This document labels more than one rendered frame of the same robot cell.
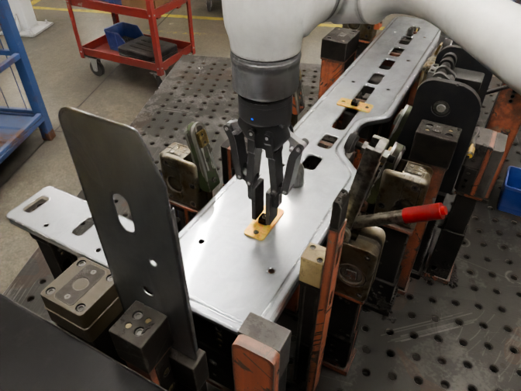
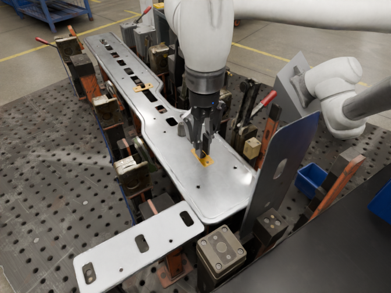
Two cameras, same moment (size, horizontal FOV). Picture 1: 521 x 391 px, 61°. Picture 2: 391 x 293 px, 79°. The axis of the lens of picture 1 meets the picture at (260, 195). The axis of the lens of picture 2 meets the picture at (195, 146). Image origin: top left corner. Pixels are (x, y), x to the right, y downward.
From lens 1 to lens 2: 0.54 m
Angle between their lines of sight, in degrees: 43
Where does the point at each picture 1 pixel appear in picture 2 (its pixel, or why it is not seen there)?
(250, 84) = (216, 84)
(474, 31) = (297, 12)
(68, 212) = (119, 250)
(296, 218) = not seen: hidden behind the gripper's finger
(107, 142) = (297, 131)
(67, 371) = (271, 275)
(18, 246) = not seen: outside the picture
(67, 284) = (219, 254)
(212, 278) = (227, 191)
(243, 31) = (220, 54)
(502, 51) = (319, 15)
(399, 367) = not seen: hidden behind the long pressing
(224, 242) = (205, 177)
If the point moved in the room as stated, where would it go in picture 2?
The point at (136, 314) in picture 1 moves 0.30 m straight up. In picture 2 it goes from (265, 221) to (315, 105)
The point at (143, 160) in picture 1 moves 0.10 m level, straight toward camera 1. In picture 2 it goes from (313, 125) to (383, 134)
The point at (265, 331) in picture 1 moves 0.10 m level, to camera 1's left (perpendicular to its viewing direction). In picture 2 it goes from (351, 153) to (345, 189)
